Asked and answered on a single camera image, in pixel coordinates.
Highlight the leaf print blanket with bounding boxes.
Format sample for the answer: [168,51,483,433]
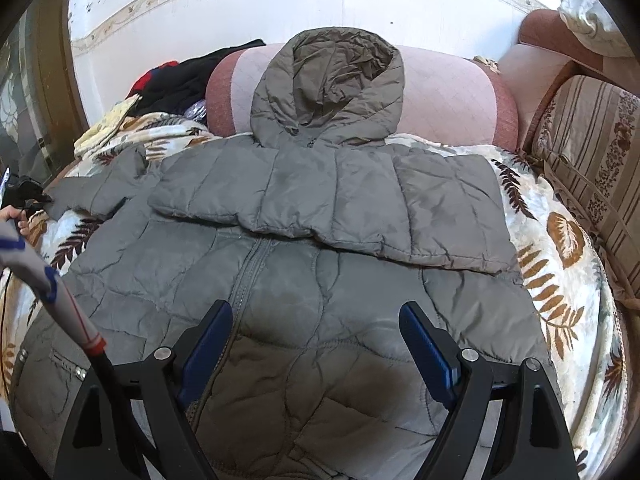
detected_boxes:
[0,110,631,480]

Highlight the red cloth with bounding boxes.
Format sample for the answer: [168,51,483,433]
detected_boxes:
[127,61,180,98]

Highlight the grey hooded puffer jacket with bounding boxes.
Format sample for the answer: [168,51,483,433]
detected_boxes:
[10,27,563,480]

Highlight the clear plastic bag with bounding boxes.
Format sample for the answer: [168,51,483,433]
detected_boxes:
[182,100,211,126]

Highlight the striped floral sofa cushion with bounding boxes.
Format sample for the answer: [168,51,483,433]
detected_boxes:
[530,74,640,311]

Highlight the white crumpled cloth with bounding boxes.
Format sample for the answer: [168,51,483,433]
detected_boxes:
[557,0,636,58]

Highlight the wooden stained glass door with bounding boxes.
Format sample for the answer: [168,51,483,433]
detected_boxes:
[0,0,88,186]

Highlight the white wrapped cable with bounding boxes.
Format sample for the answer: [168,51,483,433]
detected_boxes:
[0,220,151,480]

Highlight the pale yellow cloth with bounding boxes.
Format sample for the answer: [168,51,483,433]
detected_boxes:
[74,96,138,157]

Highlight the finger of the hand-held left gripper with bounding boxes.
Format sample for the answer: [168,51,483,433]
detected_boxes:
[11,176,54,211]

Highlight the black clothes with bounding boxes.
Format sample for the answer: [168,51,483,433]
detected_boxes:
[132,38,267,117]

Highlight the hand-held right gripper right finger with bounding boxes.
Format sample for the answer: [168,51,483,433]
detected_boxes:
[398,301,581,480]

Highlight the person's left hand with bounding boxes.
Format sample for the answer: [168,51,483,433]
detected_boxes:
[0,207,26,233]

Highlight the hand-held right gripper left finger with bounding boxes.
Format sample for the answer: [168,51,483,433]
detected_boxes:
[52,300,234,480]

